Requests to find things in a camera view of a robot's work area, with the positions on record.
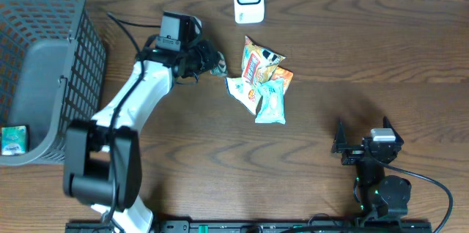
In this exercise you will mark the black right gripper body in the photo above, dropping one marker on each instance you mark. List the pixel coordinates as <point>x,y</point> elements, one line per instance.
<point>352,158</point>

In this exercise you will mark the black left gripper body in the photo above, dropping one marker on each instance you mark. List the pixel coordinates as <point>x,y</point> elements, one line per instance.
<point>211,60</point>

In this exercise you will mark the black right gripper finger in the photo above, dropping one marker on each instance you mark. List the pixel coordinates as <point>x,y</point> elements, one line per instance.
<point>340,140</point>
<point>387,124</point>

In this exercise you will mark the dark green round packet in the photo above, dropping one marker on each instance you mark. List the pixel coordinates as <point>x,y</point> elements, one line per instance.
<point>220,68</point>

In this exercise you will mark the yellow red snack bag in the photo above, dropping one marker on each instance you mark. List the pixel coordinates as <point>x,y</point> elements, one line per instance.
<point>258,65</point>

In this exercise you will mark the light teal snack packet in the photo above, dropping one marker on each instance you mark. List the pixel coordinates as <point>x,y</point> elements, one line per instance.
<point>272,107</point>

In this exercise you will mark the orange snack packet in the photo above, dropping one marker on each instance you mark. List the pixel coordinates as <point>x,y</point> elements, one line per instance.
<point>286,75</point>

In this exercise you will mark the teal white tissue packet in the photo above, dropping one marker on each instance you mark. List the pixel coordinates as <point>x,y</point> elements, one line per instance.
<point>14,140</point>

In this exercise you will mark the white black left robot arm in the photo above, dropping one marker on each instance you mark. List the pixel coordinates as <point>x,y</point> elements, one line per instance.
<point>102,165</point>

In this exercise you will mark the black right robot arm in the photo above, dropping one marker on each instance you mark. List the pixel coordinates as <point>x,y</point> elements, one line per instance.
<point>383,197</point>

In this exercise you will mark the dark grey plastic mesh basket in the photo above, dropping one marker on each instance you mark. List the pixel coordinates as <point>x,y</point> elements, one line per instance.
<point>52,71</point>

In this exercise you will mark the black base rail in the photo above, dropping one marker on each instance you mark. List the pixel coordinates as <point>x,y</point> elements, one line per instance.
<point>180,226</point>

